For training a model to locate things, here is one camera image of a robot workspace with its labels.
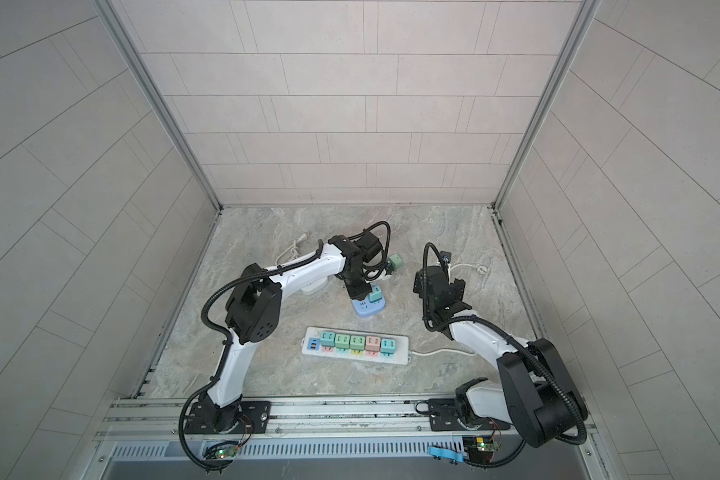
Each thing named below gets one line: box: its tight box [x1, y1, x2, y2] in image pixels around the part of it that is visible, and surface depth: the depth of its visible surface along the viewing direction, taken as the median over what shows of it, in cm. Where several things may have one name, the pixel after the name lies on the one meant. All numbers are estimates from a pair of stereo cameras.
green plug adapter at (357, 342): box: [350, 335, 365, 351], surface depth 79 cm
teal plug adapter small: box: [380, 338, 397, 356], surface depth 78 cm
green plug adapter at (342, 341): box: [335, 333, 350, 349], surface depth 79 cm
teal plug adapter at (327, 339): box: [320, 331, 336, 347], surface depth 79 cm
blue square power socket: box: [352, 294, 386, 318], surface depth 90 cm
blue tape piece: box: [428, 446, 465, 464], surface depth 67 cm
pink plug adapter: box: [366, 336, 381, 352], surface depth 79 cm
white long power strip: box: [301, 326, 410, 366], surface depth 81 cm
